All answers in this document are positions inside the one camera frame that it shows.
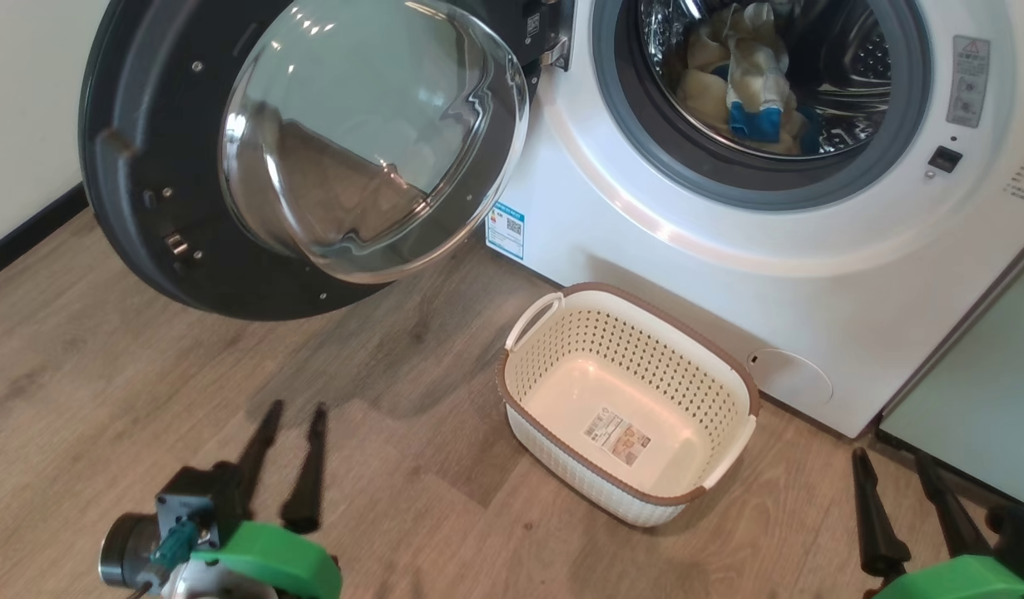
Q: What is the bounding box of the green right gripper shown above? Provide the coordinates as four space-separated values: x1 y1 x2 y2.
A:
851 448 1024 599

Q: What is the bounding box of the pale green plain cabinet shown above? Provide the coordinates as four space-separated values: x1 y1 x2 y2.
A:
878 250 1024 510

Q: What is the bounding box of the white perforated basket brown rim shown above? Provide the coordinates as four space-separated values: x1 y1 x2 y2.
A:
497 282 761 529

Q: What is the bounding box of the round dark glass washer door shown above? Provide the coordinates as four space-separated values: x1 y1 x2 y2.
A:
77 0 576 323

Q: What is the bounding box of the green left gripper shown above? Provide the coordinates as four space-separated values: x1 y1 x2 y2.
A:
190 399 344 599

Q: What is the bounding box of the black wall skirting board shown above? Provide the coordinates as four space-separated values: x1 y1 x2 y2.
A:
0 183 90 285

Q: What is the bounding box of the pale yellow patterned garment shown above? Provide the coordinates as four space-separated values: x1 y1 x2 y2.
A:
676 7 822 158

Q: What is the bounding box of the black metal door hinge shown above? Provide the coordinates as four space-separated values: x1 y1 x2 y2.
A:
524 0 576 72

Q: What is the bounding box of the white front-load washing machine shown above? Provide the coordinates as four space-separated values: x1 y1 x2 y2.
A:
482 0 1024 440

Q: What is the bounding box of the paper product label in basket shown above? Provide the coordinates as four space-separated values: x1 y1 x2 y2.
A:
582 408 653 466

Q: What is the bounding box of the grey warning label sticker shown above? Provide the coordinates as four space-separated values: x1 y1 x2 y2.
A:
947 35 992 129

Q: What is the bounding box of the round white filter cap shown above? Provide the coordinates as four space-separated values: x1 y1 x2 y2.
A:
745 348 835 407

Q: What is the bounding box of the blue energy label sticker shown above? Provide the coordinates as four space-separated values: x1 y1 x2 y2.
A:
486 200 527 262

